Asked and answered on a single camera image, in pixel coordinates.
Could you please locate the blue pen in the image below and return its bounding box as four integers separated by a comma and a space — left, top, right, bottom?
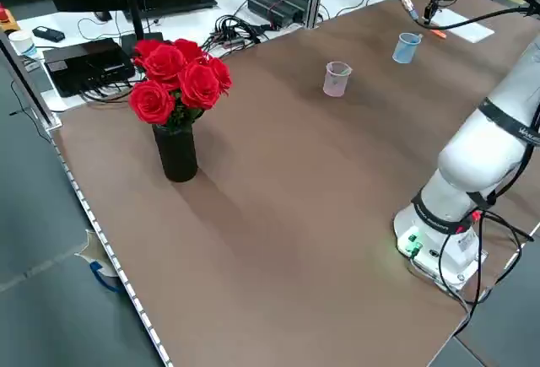
396, 41, 417, 61

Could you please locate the clipboard with black clip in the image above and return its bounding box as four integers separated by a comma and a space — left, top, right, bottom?
436, 6, 495, 44

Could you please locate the translucent blue plastic cup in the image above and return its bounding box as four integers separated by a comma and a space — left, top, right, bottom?
391, 32, 424, 65

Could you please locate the translucent pink plastic cup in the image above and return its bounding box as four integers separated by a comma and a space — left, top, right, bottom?
322, 61, 354, 98

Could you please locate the white paper cup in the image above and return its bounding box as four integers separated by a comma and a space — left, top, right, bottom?
8, 29, 40, 61

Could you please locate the black finned electronics box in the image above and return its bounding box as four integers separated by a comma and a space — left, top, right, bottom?
246, 0, 310, 30

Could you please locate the white desk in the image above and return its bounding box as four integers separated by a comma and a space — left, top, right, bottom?
0, 0, 423, 113

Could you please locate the red rose bouquet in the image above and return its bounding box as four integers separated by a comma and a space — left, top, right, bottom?
127, 37, 234, 134

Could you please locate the black vase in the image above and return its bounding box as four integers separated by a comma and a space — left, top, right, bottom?
151, 124, 199, 183

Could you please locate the black monitor stand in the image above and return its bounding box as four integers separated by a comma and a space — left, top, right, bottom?
117, 0, 165, 50

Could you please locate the black flat electronics box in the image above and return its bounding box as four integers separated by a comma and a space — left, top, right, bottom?
43, 37, 137, 99

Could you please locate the small black device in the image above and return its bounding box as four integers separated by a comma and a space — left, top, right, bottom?
31, 24, 68, 44

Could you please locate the white and blue bag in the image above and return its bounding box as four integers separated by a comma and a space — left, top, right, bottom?
74, 228, 126, 295

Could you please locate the red emergency stop button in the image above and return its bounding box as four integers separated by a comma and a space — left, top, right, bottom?
0, 3, 20, 35

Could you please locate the tangled black cable bundle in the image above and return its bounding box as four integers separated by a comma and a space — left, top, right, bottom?
204, 13, 273, 51

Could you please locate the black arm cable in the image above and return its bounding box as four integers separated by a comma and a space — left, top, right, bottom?
436, 100, 540, 317

